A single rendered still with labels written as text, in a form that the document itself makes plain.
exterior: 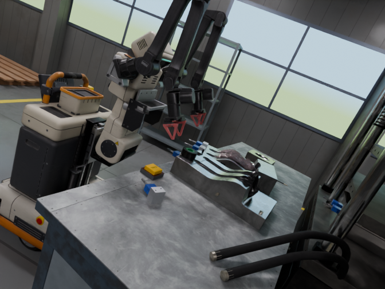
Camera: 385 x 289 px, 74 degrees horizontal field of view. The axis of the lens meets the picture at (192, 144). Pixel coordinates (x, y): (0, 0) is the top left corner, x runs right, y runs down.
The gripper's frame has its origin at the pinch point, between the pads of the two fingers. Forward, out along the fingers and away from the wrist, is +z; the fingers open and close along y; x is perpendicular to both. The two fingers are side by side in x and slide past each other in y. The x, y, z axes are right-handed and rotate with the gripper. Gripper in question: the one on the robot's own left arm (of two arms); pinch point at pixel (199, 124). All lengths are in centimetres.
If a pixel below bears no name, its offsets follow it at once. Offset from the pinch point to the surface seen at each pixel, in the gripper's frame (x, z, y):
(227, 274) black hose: -29, 34, -89
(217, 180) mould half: -19, 21, -44
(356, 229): -86, 60, -8
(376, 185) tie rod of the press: -80, 21, -46
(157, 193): -1, 17, -71
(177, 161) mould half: 2.0, 13.6, -39.1
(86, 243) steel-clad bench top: 6, 19, -102
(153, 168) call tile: 9, 13, -51
